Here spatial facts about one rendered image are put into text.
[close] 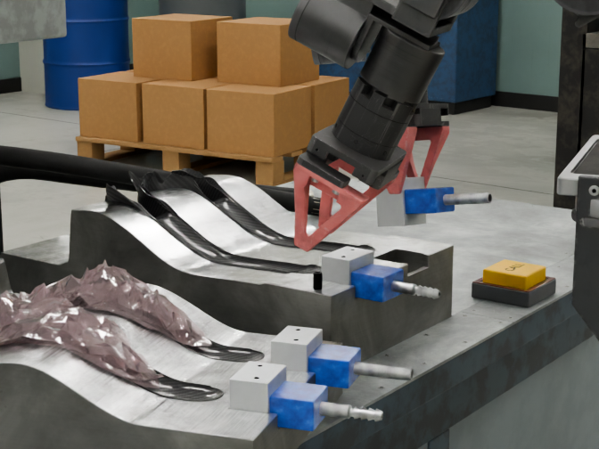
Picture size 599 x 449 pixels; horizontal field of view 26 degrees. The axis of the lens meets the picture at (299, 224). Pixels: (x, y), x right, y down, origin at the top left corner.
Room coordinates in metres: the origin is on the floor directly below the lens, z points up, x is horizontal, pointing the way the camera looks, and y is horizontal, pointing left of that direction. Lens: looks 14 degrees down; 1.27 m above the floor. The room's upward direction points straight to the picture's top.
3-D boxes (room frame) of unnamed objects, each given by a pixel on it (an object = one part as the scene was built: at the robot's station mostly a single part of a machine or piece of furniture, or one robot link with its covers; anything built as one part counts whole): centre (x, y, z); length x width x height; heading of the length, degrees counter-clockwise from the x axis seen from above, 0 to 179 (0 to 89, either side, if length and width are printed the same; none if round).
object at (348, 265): (1.32, -0.09, 0.89); 0.13 x 0.05 x 0.05; 55
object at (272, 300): (1.53, 0.10, 0.87); 0.50 x 0.26 x 0.14; 55
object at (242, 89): (6.66, 0.43, 0.37); 1.20 x 0.82 x 0.74; 59
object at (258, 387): (1.06, -0.01, 0.85); 0.13 x 0.05 x 0.05; 72
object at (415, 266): (1.44, -0.12, 0.87); 0.05 x 0.05 x 0.04; 55
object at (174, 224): (1.51, 0.09, 0.92); 0.35 x 0.16 x 0.09; 55
